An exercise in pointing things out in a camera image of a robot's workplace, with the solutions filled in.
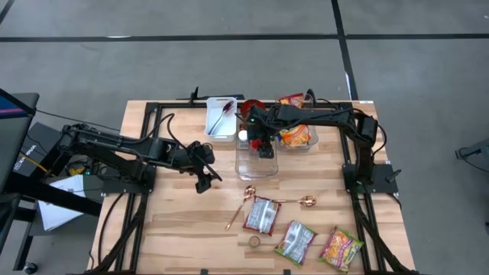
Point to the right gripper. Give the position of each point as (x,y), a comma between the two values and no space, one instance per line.
(263,135)

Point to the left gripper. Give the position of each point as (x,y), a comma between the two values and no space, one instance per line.
(196,158)

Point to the white-lid spice jar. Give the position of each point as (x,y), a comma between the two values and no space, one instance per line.
(242,135)

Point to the orange ramen packet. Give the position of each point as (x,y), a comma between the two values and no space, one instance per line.
(295,136)

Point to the red roast beef ramen packet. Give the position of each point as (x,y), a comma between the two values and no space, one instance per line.
(292,100)

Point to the rose gold spoon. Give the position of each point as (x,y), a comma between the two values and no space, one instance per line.
(249,191)
(307,201)

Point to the small round wooden lid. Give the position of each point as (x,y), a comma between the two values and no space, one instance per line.
(254,241)

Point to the pink yellow ramen packet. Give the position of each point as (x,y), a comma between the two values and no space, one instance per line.
(340,249)

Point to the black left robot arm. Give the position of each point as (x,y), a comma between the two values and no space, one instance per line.
(114,145)

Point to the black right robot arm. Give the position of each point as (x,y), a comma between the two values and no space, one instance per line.
(363,145)

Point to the clear plastic bin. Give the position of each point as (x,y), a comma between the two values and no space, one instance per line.
(315,139)
(256,166)

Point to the red bowl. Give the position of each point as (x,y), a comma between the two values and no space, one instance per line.
(245,107)

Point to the white plastic bin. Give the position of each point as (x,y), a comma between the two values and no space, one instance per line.
(225,131)

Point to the green-trimmed ramen packet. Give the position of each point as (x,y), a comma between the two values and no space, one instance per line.
(295,242)

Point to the black monitor stand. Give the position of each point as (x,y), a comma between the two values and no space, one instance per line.
(57,199)

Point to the white paper sheets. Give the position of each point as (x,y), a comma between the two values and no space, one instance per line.
(57,206)

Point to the black equipment box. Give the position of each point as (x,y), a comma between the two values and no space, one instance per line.
(34,147)

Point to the computer monitor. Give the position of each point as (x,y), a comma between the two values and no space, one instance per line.
(11,145)

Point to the black caster wheel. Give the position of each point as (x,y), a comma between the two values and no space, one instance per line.
(30,268)

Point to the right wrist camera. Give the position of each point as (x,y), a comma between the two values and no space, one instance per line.
(266,152)

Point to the black aluminium table frame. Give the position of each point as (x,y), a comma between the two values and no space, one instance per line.
(183,104)

